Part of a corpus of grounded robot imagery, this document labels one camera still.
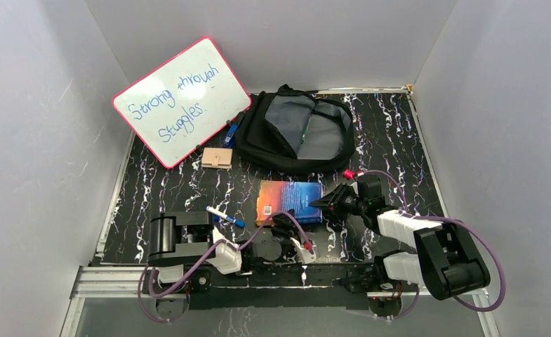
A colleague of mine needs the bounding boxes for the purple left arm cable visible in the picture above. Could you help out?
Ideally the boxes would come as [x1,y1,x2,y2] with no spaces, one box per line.
[137,211,314,325]

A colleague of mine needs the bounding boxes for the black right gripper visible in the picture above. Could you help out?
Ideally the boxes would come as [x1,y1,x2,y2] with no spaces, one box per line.
[310,182,367,222]

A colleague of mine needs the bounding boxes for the pink framed whiteboard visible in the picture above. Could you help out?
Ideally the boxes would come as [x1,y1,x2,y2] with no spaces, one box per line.
[112,37,251,169]

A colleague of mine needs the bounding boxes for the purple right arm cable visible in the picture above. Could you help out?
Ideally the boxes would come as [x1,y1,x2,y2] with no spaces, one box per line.
[361,169,507,322]

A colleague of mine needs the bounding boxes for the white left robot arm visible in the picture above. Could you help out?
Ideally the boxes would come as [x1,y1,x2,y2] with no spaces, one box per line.
[147,211,317,292]

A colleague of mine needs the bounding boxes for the white blue whiteboard marker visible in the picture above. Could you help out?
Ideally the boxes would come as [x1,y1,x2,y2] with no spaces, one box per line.
[206,206,246,228]

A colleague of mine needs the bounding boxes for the green comic paperback book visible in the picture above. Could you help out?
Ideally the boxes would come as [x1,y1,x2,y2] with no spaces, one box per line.
[300,114,312,144]

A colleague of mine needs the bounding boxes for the small wooden block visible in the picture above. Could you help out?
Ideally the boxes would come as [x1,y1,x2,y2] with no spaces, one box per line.
[201,147,233,169]

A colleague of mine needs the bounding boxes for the blue stapler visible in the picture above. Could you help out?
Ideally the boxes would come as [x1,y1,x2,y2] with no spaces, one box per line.
[223,122,239,149]

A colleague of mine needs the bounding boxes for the pink capped black highlighter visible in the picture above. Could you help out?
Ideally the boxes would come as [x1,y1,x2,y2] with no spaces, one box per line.
[343,169,364,180]

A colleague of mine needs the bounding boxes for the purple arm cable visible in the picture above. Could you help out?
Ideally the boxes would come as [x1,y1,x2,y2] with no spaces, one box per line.
[137,211,314,325]
[361,169,507,322]

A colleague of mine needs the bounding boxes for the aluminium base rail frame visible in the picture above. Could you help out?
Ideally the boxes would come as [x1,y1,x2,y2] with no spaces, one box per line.
[61,263,499,336]

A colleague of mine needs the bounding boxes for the black student backpack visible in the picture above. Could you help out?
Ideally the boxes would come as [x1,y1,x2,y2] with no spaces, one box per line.
[234,84,356,175]

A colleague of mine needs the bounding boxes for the blue orange paperback book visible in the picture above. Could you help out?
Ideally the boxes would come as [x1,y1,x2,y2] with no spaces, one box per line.
[256,180,323,225]

